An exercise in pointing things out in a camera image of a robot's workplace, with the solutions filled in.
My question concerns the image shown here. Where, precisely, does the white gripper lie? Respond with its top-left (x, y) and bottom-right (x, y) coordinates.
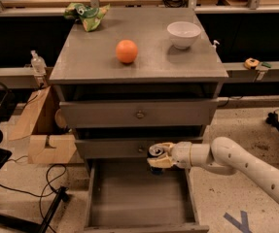
top-left (147, 142), bottom-right (192, 169)

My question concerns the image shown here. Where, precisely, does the dark pepsi can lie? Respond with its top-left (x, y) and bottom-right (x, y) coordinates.
top-left (148, 145), bottom-right (164, 175)

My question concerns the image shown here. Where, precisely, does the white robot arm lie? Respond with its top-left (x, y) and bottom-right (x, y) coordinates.
top-left (147, 137), bottom-right (279, 204)

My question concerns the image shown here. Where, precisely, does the grey top drawer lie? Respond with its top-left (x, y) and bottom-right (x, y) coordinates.
top-left (60, 99), bottom-right (218, 128)

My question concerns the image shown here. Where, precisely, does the grey middle drawer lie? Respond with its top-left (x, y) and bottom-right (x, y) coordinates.
top-left (76, 137), bottom-right (202, 159)

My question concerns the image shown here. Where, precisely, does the grey open bottom drawer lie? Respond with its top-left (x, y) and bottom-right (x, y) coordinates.
top-left (84, 158), bottom-right (209, 233)

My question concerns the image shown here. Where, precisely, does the grey drawer cabinet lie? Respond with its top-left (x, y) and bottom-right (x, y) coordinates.
top-left (49, 7), bottom-right (229, 167)

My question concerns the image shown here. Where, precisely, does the orange fruit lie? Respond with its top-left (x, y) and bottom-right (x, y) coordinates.
top-left (116, 40), bottom-right (138, 64)

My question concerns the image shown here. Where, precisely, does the cardboard box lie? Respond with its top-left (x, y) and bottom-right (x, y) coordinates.
top-left (8, 86), bottom-right (82, 164)

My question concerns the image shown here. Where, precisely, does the white bowl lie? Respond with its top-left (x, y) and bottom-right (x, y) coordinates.
top-left (167, 21), bottom-right (201, 50)

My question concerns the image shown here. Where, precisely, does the small white pump bottle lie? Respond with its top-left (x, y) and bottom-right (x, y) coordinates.
top-left (212, 40), bottom-right (220, 50)

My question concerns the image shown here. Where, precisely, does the green marker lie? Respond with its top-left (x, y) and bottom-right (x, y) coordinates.
top-left (262, 62), bottom-right (271, 68)

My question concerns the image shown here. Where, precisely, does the green chip bag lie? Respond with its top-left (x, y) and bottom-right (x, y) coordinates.
top-left (63, 3), bottom-right (111, 32)

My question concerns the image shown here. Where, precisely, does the clear sanitizer bottle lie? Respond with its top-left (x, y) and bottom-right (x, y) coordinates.
top-left (31, 50), bottom-right (47, 75)

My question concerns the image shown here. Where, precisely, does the black stand frame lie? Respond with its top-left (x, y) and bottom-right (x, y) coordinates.
top-left (0, 83), bottom-right (69, 233)

